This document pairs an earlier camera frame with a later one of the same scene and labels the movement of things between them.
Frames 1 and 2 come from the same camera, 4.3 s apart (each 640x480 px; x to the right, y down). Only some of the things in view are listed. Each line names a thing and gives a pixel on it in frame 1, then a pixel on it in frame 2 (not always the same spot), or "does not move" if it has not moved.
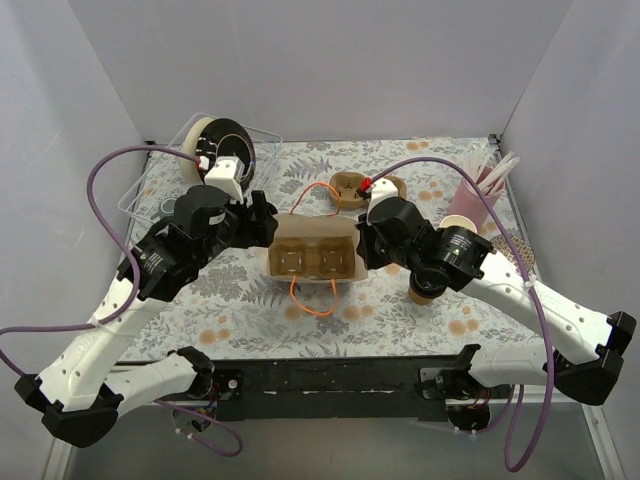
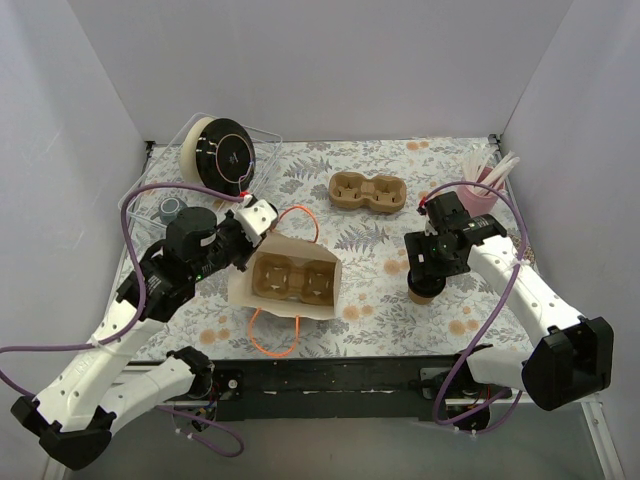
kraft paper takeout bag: [315, 248] → [288, 277]
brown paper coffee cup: [419, 299] does not move
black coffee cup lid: [428, 282] does not move
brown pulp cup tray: [326, 257] → [279, 277]
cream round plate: [189, 166] does not move
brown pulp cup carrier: [343, 190] does not move
